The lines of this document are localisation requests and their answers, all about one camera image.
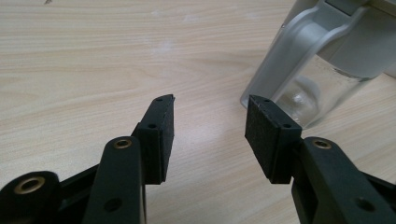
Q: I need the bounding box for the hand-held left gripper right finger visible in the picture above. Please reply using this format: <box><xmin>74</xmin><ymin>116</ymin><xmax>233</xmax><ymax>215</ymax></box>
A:
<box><xmin>245</xmin><ymin>94</ymin><xmax>396</xmax><ymax>224</ymax></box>

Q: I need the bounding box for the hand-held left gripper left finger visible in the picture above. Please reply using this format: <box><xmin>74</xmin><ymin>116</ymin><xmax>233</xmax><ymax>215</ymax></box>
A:
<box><xmin>82</xmin><ymin>93</ymin><xmax>176</xmax><ymax>224</ymax></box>

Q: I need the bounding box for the clear jar with grey lid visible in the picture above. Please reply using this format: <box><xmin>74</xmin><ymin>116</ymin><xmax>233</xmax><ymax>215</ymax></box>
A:
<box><xmin>239</xmin><ymin>0</ymin><xmax>396</xmax><ymax>130</ymax></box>

